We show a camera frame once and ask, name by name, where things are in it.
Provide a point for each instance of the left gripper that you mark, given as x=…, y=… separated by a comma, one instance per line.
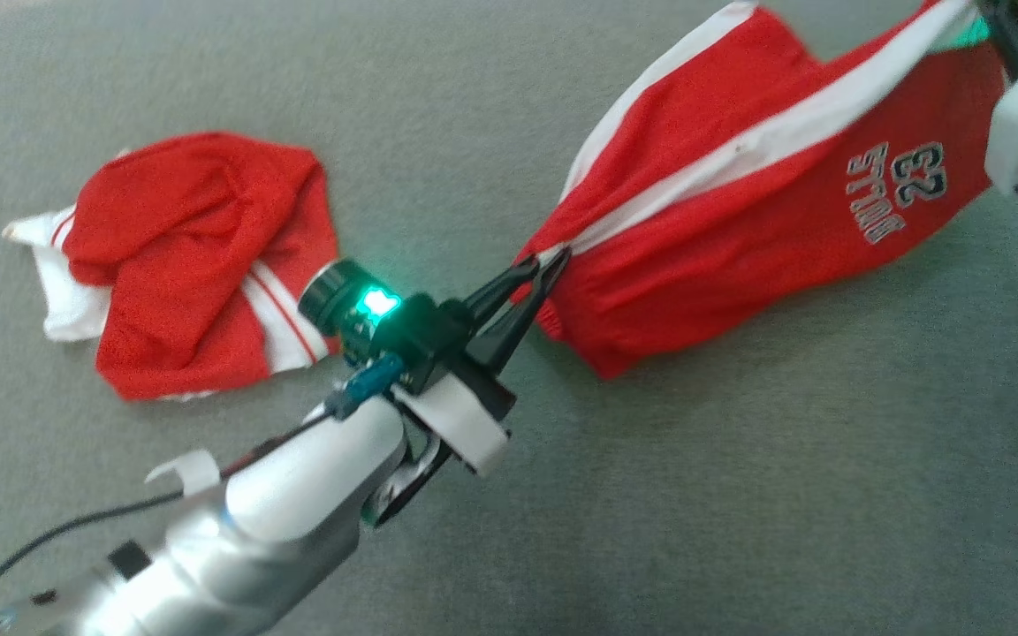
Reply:
x=443, y=344

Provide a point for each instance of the red basketball jersey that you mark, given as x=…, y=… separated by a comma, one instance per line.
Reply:
x=695, y=221

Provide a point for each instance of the red basketball shorts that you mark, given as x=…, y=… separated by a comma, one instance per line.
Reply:
x=191, y=221

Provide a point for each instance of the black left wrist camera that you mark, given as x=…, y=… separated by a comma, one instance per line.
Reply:
x=332, y=291

